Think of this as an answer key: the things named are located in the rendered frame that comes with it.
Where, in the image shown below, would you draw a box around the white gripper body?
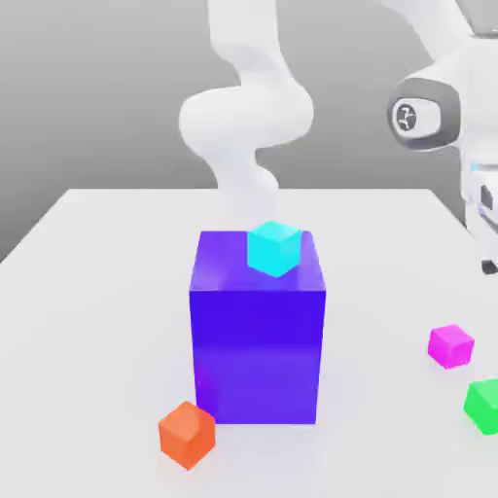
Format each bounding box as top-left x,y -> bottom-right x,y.
467,214 -> 498,276

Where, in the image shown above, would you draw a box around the small magenta cube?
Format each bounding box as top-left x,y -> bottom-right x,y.
427,323 -> 476,371

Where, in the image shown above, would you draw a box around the small green cube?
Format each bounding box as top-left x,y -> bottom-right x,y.
462,377 -> 498,436

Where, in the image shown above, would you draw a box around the small cyan cube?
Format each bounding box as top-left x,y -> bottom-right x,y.
246,220 -> 302,279

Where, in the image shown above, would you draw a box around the small orange cube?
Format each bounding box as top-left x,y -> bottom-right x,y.
158,401 -> 217,472

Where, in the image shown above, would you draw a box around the large purple box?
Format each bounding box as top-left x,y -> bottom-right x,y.
188,230 -> 327,426

